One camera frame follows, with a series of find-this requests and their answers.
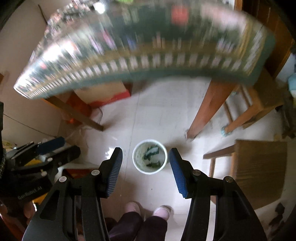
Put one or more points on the white round trash bin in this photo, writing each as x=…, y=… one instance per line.
x=149, y=157

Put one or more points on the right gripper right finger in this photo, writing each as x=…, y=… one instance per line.
x=235, y=218

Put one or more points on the floral tablecloth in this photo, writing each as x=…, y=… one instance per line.
x=92, y=42

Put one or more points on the wooden stool far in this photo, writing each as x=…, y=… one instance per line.
x=260, y=100

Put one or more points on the wooden table front-right leg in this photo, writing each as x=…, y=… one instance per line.
x=215, y=96

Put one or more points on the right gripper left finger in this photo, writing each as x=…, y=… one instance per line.
x=74, y=203

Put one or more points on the pink slipper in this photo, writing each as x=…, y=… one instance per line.
x=162, y=212
x=132, y=207

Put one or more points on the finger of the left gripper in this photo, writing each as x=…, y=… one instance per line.
x=65, y=156
x=52, y=144

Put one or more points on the cardboard box red base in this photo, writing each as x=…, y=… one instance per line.
x=103, y=94

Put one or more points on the wooden stool near bin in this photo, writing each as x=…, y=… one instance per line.
x=258, y=167

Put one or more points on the right pink slipper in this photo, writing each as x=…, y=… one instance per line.
x=162, y=212

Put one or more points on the wooden table front-left leg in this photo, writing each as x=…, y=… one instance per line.
x=74, y=113

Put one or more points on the left pink slipper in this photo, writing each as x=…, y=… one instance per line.
x=132, y=207

